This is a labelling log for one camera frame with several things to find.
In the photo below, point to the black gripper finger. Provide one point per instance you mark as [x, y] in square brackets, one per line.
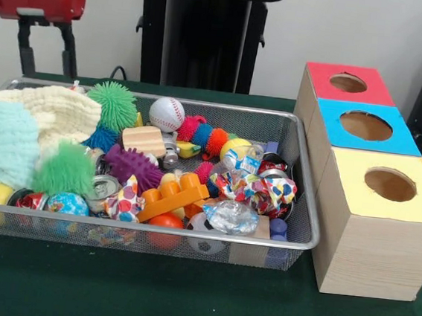
[70, 47]
[26, 50]

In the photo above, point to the cream muslin cloth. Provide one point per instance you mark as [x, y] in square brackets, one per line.
[62, 114]

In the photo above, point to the mint green muslin cloth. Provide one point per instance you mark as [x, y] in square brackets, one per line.
[3, 145]

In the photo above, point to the green spiky rubber ball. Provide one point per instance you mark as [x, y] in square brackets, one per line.
[66, 170]
[115, 104]

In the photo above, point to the multicolour spiky caterpillar toy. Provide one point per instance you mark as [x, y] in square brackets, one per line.
[206, 133]

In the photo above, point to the wooden box with three holes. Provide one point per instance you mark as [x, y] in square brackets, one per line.
[373, 256]

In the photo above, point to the white baseball with red stitching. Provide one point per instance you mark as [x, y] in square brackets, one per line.
[166, 114]

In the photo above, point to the striped light wooden block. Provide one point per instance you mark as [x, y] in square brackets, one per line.
[143, 142]

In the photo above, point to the purple spiky ball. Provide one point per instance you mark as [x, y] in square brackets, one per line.
[135, 165]

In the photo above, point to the orange plastic building block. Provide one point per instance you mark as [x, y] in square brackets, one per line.
[173, 199]

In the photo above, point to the crumpled colourful patterned paper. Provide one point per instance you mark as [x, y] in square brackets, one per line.
[260, 192]

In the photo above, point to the dark green table cloth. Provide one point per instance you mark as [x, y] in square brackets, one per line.
[182, 297]

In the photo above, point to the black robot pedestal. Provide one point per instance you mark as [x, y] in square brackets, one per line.
[208, 34]

